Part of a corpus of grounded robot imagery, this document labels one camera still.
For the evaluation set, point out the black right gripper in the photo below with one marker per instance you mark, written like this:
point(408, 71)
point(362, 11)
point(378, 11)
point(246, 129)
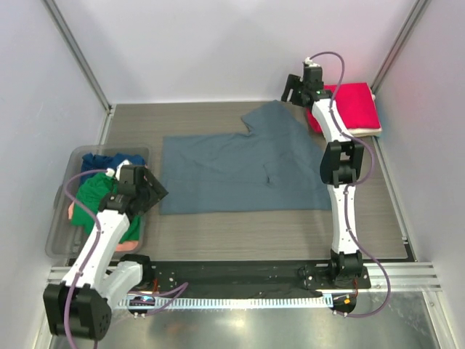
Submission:
point(293, 81)

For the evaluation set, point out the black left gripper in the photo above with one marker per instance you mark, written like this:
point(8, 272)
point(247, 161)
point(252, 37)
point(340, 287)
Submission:
point(156, 193)

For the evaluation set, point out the grey blue t shirt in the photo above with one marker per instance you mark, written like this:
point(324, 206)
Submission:
point(274, 166)

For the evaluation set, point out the clear plastic storage bin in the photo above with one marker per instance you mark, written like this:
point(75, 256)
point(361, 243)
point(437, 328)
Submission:
point(66, 240)

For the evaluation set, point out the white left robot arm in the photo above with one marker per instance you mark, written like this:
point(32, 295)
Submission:
point(82, 303)

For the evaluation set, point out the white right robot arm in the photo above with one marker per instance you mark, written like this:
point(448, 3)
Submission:
point(340, 170)

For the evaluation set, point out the pink t shirt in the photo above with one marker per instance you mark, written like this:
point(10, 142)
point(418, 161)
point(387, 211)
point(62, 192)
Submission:
point(129, 241)

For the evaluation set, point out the folded red t shirt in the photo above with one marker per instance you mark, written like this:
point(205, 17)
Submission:
point(347, 97)

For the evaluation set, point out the green t shirt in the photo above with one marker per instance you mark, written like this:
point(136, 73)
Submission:
point(94, 189)

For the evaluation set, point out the navy blue t shirt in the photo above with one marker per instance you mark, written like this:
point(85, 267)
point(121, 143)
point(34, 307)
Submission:
point(91, 161)

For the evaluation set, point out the folded cream t shirt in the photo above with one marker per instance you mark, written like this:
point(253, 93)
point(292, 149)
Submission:
point(364, 118)

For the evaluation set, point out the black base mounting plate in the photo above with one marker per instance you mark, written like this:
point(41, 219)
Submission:
point(207, 277)

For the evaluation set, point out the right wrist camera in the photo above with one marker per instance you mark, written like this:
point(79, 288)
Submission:
point(312, 75)

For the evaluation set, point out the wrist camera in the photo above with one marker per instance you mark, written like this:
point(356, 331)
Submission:
point(312, 75)
point(130, 178)

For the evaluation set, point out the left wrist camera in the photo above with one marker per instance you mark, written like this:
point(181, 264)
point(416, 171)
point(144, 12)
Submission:
point(130, 178)

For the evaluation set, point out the right aluminium corner post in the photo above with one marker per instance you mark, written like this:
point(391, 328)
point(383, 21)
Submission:
point(414, 16)

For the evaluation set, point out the aluminium corner post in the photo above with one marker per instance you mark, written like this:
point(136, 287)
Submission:
point(74, 48)
point(414, 16)

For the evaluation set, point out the white slotted cable duct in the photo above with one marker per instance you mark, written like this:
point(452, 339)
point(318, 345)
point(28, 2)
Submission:
point(146, 303)

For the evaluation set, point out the left aluminium corner post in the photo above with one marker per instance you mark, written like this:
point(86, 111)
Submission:
point(74, 48)

